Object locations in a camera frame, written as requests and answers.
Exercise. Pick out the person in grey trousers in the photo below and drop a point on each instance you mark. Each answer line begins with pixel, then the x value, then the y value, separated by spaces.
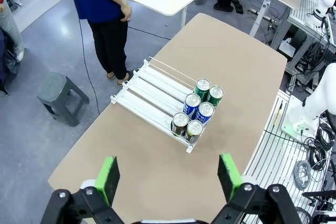
pixel 8 24

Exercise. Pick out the grey plastic stool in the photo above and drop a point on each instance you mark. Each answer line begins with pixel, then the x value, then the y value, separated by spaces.
pixel 55 85

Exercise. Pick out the black beverage can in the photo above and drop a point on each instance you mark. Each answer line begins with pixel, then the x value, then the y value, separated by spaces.
pixel 178 128
pixel 193 136

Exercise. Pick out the green Chilsung soda can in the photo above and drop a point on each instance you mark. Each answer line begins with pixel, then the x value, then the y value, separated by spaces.
pixel 216 98
pixel 202 90

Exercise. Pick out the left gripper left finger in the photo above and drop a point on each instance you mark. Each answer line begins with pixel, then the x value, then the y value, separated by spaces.
pixel 105 179

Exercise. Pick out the person's left hand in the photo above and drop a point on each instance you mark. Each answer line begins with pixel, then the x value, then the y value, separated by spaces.
pixel 126 11

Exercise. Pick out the white slatted robot platform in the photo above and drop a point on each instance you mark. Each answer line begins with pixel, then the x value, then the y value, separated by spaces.
pixel 275 161

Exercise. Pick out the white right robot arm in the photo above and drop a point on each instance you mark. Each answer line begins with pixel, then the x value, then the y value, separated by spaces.
pixel 315 98

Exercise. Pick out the blue Pocari Sweat can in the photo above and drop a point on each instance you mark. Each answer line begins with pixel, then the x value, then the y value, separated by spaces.
pixel 203 116
pixel 190 108

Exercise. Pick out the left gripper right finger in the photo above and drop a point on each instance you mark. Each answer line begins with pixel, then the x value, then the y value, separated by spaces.
pixel 231 179

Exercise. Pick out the aluminium profile frame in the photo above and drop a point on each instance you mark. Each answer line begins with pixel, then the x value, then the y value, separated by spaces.
pixel 299 16

